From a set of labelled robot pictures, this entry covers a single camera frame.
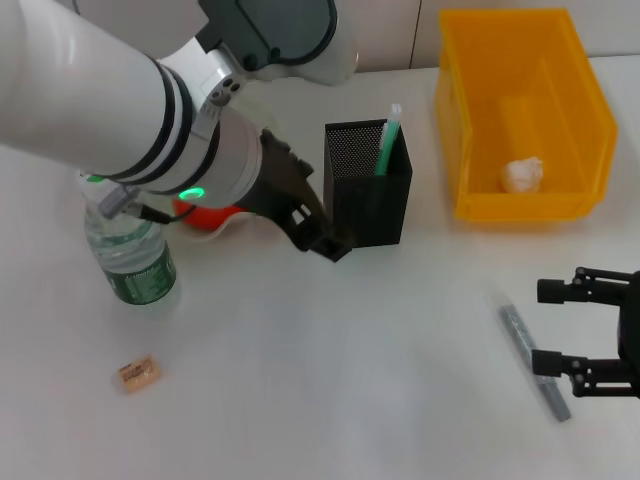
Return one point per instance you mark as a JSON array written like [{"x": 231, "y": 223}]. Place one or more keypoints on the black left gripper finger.
[
  {"x": 336, "y": 239},
  {"x": 322, "y": 249}
]

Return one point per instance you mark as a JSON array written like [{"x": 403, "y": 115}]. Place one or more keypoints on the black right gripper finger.
[
  {"x": 550, "y": 291},
  {"x": 546, "y": 363}
]

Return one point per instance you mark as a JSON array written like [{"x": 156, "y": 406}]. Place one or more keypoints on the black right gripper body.
[{"x": 631, "y": 330}]

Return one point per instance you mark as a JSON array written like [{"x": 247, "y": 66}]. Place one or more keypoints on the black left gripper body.
[{"x": 285, "y": 195}]

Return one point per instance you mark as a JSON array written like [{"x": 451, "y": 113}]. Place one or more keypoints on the orange fruit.
[{"x": 205, "y": 220}]

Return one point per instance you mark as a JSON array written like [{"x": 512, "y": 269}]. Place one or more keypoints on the green utility knife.
[{"x": 387, "y": 145}]

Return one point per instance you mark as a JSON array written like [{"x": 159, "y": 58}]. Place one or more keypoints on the white paper ball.
[{"x": 522, "y": 175}]

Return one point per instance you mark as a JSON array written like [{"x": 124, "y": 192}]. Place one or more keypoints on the clear green-label water bottle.
[{"x": 135, "y": 260}]

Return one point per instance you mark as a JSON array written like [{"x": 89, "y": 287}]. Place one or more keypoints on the small tan eraser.
[{"x": 140, "y": 374}]

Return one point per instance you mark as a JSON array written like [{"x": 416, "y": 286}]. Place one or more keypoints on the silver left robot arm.
[{"x": 100, "y": 100}]

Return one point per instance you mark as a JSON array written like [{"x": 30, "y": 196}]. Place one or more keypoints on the grey marker pen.
[{"x": 520, "y": 335}]

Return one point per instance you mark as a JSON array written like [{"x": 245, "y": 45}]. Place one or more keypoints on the black mesh pen holder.
[{"x": 370, "y": 220}]

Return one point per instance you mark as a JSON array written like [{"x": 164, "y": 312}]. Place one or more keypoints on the yellow plastic bin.
[{"x": 525, "y": 100}]

